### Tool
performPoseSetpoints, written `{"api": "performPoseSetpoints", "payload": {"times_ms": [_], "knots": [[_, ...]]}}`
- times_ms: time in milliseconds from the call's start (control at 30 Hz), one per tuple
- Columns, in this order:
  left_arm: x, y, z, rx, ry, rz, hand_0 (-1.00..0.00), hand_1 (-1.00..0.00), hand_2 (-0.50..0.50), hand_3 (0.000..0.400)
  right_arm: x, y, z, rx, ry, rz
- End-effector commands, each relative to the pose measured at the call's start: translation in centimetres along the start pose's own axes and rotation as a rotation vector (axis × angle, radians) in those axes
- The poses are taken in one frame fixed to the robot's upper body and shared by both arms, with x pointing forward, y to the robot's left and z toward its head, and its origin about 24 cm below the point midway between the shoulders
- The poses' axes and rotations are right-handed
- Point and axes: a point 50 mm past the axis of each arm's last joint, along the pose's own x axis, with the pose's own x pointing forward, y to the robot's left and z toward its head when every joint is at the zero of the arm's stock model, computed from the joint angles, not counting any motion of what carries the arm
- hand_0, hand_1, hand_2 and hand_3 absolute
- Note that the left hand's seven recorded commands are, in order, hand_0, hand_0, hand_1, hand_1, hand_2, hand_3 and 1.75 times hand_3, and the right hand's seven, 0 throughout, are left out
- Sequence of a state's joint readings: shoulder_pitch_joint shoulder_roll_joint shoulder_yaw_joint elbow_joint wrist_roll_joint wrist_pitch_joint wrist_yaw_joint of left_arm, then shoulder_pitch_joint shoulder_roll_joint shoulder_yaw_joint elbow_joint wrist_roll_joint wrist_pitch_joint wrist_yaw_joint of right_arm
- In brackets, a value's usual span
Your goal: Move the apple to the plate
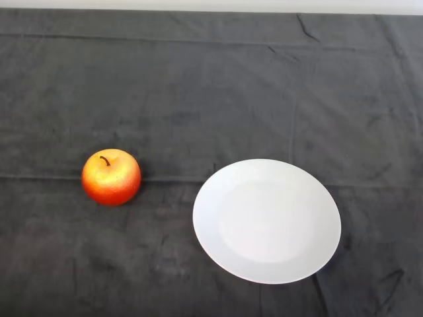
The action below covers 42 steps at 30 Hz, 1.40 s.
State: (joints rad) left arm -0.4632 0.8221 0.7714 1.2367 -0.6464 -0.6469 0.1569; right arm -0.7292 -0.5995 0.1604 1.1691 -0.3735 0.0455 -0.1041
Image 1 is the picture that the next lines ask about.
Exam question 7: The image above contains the round white plate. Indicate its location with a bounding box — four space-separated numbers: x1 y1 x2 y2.
192 158 342 285

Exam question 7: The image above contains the red yellow apple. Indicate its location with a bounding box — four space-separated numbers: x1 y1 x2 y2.
81 148 142 207

